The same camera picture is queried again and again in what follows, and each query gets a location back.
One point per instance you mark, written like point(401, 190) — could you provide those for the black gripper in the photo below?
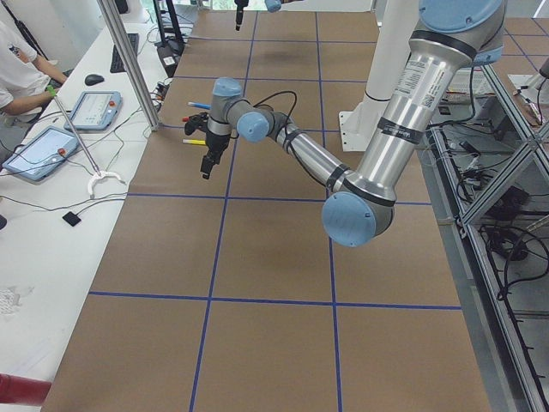
point(238, 17)
point(214, 142)

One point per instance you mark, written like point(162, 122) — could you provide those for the yellow highlighter pen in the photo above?
point(194, 142)

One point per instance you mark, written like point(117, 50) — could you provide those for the blue marker pen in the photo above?
point(199, 105)

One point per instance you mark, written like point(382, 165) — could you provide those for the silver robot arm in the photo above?
point(449, 36)
point(271, 5)

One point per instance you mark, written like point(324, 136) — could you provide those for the far teach pendant tablet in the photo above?
point(94, 111)

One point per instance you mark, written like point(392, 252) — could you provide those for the teach pendant tablet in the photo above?
point(43, 155)
point(94, 111)

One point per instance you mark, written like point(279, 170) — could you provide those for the black computer mouse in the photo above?
point(93, 79)

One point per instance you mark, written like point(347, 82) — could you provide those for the small black puck device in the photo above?
point(71, 218)

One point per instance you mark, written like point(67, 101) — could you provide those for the near teach pendant tablet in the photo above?
point(43, 155)

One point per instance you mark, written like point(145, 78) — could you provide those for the metal reacher grabber tool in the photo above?
point(98, 174)

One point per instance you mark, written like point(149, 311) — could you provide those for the seated person white shirt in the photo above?
point(25, 75)

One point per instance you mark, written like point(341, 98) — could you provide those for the red cylinder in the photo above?
point(23, 391)

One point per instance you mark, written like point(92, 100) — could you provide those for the aluminium frame post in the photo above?
point(120, 39)

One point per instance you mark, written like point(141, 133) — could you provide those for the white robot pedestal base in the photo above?
point(390, 57)

